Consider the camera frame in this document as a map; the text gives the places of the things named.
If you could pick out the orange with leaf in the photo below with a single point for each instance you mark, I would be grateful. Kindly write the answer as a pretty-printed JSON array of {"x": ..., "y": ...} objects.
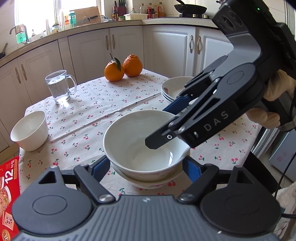
[{"x": 114, "y": 71}]

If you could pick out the gloved right hand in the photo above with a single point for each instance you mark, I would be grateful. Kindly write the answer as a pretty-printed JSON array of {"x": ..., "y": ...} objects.
[{"x": 277, "y": 85}]

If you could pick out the kitchen faucet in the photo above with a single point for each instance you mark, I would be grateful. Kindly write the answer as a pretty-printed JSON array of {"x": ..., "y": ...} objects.
[{"x": 20, "y": 33}]

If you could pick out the white kitchen cabinets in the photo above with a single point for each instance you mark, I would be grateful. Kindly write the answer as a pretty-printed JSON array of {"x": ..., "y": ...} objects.
[{"x": 169, "y": 46}]

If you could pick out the glass mug with water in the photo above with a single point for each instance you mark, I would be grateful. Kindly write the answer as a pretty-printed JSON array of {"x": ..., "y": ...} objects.
[{"x": 57, "y": 83}]

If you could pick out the red snack box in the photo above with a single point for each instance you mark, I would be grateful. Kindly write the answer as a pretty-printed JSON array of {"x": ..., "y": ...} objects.
[{"x": 10, "y": 191}]

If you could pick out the cherry print tablecloth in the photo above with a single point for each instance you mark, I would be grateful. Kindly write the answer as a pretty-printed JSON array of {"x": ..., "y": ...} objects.
[{"x": 76, "y": 128}]

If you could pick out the knife block with knives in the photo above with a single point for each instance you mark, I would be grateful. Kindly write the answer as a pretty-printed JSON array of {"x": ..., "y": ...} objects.
[{"x": 120, "y": 7}]

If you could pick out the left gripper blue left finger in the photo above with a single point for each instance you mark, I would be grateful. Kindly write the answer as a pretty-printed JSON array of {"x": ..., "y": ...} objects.
[{"x": 89, "y": 177}]

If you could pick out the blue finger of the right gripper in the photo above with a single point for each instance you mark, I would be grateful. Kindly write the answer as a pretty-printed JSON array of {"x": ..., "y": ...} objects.
[
  {"x": 159, "y": 138},
  {"x": 182, "y": 104}
]

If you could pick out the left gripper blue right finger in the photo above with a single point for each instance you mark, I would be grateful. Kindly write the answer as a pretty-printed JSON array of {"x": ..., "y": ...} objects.
[{"x": 203, "y": 177}]

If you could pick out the bumpy orange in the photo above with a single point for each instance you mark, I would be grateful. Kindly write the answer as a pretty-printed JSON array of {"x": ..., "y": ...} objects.
[{"x": 132, "y": 65}]

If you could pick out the white bowl with pink flower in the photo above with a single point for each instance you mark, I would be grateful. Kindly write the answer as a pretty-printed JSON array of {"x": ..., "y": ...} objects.
[{"x": 124, "y": 146}]

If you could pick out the black frying pan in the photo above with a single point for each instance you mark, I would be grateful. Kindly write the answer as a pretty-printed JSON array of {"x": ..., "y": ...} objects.
[{"x": 189, "y": 9}]

